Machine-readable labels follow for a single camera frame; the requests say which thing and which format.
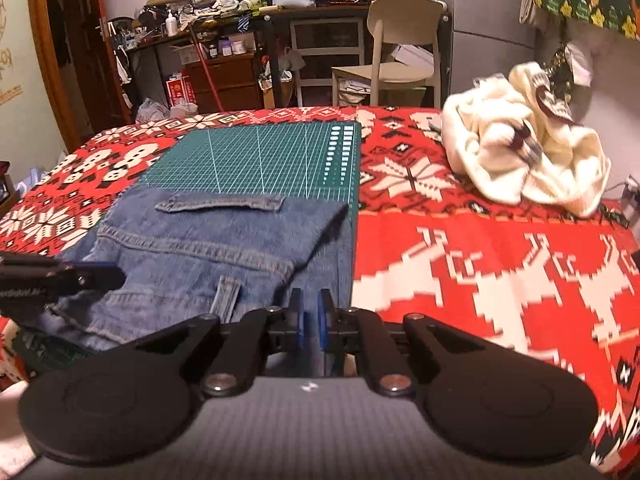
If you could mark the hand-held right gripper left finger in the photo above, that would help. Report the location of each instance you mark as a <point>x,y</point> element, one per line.
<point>301,332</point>

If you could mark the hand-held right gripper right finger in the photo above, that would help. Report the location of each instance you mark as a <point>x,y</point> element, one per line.
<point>323,332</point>

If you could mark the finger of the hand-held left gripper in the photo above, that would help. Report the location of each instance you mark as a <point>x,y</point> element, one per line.
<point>100,275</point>

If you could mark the dark blue denim pants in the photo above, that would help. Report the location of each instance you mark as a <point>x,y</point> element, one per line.
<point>200,250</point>

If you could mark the white fleece cloth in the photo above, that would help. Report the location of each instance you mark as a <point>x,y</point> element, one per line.
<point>15,425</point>

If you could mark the red patterned blanket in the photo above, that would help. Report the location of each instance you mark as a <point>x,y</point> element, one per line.
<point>475,260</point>

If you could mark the white plastic bag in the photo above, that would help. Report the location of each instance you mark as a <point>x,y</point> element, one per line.
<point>152,110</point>

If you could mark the green cutting mat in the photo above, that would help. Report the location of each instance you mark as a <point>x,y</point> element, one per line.
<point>250,160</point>

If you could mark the white stuffed bag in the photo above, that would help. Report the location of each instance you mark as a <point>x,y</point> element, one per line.
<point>184,108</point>

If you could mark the red cardboard box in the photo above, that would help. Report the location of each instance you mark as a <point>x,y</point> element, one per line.
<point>180,91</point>

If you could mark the brown wooden door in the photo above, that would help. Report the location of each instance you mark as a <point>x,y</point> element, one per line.
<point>85,60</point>

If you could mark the brown wooden drawer cabinet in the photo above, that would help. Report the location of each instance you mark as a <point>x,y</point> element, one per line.
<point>225,80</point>

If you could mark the white fabric basket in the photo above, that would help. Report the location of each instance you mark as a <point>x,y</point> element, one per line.
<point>355,91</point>

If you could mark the cream knit sweater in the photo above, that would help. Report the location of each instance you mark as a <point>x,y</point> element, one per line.
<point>500,160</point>

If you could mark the white lotion bottle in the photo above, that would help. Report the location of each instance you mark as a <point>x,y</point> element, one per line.
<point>172,22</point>

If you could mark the white drawer unit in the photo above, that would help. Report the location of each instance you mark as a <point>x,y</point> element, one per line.
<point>325,50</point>

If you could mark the beige plastic chair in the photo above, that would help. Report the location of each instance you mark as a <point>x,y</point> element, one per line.
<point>400,25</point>

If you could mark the dark wooden desk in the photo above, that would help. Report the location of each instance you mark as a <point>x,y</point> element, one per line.
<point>320,10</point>

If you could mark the grey refrigerator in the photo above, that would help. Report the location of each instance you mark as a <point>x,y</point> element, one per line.
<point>480,35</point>

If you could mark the white hanging cloth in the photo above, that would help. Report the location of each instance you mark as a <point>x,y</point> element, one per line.
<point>580,62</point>

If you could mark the striped hanging cloth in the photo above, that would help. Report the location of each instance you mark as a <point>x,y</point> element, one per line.
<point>526,5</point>

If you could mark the gold wall decal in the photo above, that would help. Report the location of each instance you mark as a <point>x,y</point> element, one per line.
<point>7,50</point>

